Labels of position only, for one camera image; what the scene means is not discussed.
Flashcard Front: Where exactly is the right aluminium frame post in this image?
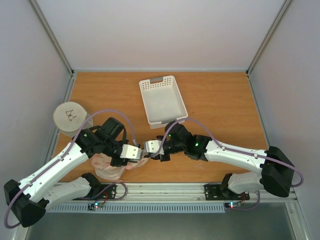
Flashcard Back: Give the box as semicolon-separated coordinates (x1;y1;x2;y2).
246;0;293;78

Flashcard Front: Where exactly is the white plastic basket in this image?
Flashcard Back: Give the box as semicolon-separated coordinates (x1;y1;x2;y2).
139;75;188;130

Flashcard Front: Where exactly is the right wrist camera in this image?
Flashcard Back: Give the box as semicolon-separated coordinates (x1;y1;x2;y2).
143;139;162;154

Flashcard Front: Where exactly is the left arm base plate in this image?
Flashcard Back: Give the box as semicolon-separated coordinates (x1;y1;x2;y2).
74;184;117;201

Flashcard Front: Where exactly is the aluminium frame post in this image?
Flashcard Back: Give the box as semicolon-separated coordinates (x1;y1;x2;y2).
246;0;293;78
29;0;76;76

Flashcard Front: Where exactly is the purple cable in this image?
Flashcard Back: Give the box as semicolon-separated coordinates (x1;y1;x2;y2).
157;117;305;188
4;108;141;230

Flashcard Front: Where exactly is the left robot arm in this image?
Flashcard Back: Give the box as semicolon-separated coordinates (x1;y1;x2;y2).
3;117;141;229

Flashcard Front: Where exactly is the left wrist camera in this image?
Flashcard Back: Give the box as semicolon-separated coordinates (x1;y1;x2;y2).
120;144;143;161

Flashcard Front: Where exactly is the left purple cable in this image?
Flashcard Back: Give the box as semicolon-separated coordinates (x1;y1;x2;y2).
4;108;141;230

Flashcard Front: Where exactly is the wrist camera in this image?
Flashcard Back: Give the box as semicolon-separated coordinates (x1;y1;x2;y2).
120;144;143;161
143;139;162;154

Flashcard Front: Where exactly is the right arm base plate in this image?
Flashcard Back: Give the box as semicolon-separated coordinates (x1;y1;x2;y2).
203;183;250;201

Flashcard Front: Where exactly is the white round mesh laundry bag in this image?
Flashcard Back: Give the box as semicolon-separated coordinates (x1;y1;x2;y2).
53;101;90;138

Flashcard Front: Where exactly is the aluminium mounting rail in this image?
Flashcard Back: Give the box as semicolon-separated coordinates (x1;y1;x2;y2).
23;181;297;204

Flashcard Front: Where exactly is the floral mesh laundry bag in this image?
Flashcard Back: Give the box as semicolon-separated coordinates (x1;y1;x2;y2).
90;149;151;183

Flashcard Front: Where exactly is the grey slotted cable duct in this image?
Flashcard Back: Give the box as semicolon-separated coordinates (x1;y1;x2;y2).
48;202;225;214

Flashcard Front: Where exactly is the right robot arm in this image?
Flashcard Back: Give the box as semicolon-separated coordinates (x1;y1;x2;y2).
143;121;294;199

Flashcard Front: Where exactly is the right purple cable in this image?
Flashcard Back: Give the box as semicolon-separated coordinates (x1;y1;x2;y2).
157;117;305;188

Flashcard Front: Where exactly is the left aluminium frame post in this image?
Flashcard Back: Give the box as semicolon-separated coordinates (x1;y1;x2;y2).
29;0;76;76

